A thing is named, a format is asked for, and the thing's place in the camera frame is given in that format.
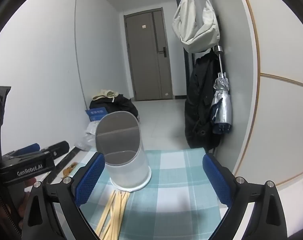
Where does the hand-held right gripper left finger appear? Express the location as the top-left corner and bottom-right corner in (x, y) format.
(21, 152), (107, 240)

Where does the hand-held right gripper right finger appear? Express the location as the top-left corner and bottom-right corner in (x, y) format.
(202, 152), (288, 240)

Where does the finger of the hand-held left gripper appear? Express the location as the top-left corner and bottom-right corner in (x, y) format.
(41, 141), (70, 159)
(14, 143), (41, 156)

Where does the white grey utensil holder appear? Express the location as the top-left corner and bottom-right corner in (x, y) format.
(95, 110), (152, 193)

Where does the bunch of bamboo chopsticks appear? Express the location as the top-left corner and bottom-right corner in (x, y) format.
(95, 189), (130, 240)

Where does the white shoulder bag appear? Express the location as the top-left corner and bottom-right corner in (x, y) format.
(172, 0), (221, 53)

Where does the person's left hand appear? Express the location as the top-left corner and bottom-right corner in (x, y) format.
(17, 177), (42, 218)

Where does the grey plastic parcel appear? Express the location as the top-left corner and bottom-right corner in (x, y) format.
(74, 134), (97, 152)

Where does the white plastic parcel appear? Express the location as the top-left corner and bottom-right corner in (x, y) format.
(85, 122), (99, 140)

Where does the teal checked tablecloth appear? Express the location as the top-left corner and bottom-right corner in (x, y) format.
(54, 149), (232, 240)

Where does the blue cardboard box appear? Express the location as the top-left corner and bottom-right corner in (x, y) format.
(86, 107), (108, 122)

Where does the beige knitted cloth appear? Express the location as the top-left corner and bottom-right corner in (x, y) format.
(91, 89), (118, 100)

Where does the silver folding umbrella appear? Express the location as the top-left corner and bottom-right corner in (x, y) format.
(210, 44), (233, 133)

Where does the black duffel bag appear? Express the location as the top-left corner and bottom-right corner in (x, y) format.
(89, 94), (139, 123)

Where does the grey brown door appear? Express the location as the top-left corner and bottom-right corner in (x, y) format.
(123, 8), (173, 102)

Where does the black backpack by wall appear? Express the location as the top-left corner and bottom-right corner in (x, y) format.
(184, 51), (232, 150)

